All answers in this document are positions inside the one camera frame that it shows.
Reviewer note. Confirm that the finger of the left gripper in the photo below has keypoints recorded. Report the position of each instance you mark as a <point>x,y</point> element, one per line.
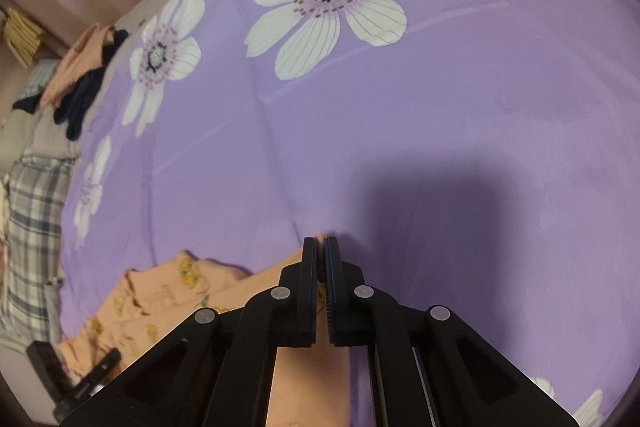
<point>102,369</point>

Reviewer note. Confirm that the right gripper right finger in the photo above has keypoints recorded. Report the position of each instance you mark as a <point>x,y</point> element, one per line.
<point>428,367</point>

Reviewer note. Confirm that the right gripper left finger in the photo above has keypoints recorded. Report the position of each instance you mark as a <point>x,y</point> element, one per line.
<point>213,369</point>

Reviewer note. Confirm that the plaid pillow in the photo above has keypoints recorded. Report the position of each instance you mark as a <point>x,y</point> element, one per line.
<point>36,191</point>

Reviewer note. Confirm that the grey blanket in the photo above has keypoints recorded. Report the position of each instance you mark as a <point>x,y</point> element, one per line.
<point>37,134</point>

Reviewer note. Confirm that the dark navy garment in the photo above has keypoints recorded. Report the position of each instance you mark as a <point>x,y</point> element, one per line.
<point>75,105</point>

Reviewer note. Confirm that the purple floral bed sheet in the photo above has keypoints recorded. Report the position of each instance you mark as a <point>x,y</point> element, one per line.
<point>481,154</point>

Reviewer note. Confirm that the pink folded garment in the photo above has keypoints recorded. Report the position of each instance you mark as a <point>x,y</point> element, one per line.
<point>82,57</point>

